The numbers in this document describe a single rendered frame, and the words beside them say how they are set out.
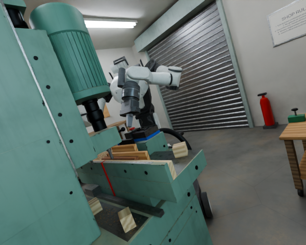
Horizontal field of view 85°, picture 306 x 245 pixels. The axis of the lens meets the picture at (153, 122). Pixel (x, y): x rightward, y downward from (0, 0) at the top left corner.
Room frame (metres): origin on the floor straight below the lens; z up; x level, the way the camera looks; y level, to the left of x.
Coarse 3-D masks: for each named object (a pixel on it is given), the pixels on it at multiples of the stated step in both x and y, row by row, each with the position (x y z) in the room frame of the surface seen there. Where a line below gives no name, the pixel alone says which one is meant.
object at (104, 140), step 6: (114, 126) 0.66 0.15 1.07; (96, 132) 0.67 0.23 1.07; (102, 132) 0.62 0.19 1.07; (108, 132) 0.63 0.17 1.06; (114, 132) 0.65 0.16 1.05; (90, 138) 0.58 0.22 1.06; (96, 138) 0.60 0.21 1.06; (102, 138) 0.61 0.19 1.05; (108, 138) 0.63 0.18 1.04; (114, 138) 0.65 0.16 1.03; (120, 138) 0.67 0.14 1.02; (96, 144) 0.59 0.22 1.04; (102, 144) 0.61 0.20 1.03; (108, 144) 0.62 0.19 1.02; (114, 144) 0.64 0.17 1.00; (96, 150) 0.58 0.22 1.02; (102, 150) 0.60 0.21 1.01; (108, 150) 0.65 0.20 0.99
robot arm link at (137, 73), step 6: (132, 66) 0.84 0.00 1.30; (132, 72) 0.82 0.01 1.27; (138, 72) 0.84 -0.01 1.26; (144, 72) 0.85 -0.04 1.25; (150, 72) 0.87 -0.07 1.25; (132, 78) 0.83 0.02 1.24; (138, 78) 0.83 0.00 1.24; (144, 78) 0.84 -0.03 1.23; (150, 78) 0.86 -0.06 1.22; (150, 84) 0.91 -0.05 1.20
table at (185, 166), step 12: (156, 156) 0.65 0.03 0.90; (168, 156) 0.61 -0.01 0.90; (192, 156) 0.53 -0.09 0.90; (204, 156) 0.56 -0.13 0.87; (180, 168) 0.48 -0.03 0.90; (192, 168) 0.49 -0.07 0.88; (84, 180) 0.79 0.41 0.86; (96, 180) 0.70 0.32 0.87; (120, 180) 0.57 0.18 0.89; (132, 180) 0.52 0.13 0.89; (144, 180) 0.48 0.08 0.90; (180, 180) 0.44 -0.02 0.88; (192, 180) 0.48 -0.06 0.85; (132, 192) 0.54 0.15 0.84; (144, 192) 0.50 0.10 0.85; (156, 192) 0.46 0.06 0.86; (168, 192) 0.43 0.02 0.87; (180, 192) 0.43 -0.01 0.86
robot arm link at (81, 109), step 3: (78, 105) 1.12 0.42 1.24; (81, 105) 1.12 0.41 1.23; (78, 108) 1.12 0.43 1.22; (81, 108) 1.11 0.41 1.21; (84, 108) 1.12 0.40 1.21; (81, 111) 1.11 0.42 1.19; (84, 111) 1.12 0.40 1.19; (81, 114) 1.12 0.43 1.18; (84, 114) 1.12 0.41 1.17; (84, 117) 1.11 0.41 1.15; (84, 120) 1.11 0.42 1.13; (87, 120) 1.11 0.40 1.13; (87, 123) 1.13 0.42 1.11; (90, 123) 1.12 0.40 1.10; (87, 126) 1.18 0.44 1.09
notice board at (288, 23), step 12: (300, 0) 2.28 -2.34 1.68; (276, 12) 2.49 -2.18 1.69; (288, 12) 2.39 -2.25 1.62; (300, 12) 2.30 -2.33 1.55; (276, 24) 2.51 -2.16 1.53; (288, 24) 2.41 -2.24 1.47; (300, 24) 2.32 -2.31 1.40; (276, 36) 2.53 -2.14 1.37; (288, 36) 2.43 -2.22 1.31; (300, 36) 2.34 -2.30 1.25
